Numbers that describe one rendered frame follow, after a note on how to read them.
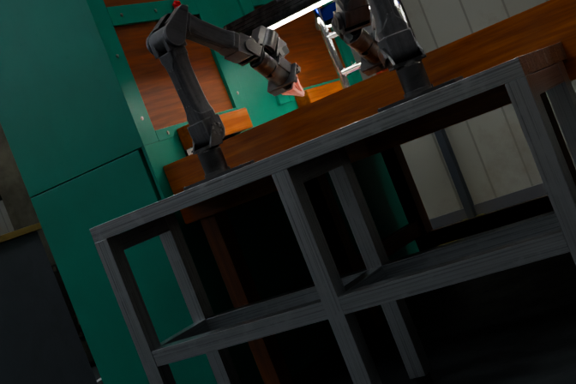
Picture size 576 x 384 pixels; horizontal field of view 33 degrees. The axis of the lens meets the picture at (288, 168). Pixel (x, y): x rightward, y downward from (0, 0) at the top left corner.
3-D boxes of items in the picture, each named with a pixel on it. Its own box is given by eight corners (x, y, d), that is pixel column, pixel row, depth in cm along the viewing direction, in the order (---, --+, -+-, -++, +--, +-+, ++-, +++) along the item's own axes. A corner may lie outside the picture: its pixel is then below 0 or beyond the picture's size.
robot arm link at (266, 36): (265, 44, 281) (233, 23, 275) (285, 33, 275) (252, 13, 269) (258, 77, 276) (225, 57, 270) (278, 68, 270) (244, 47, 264)
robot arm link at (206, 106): (213, 143, 257) (162, 30, 256) (229, 136, 253) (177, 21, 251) (197, 151, 253) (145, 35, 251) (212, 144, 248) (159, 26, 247)
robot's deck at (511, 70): (525, 75, 187) (518, 57, 187) (94, 243, 250) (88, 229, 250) (616, 38, 264) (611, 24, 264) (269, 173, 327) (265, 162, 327)
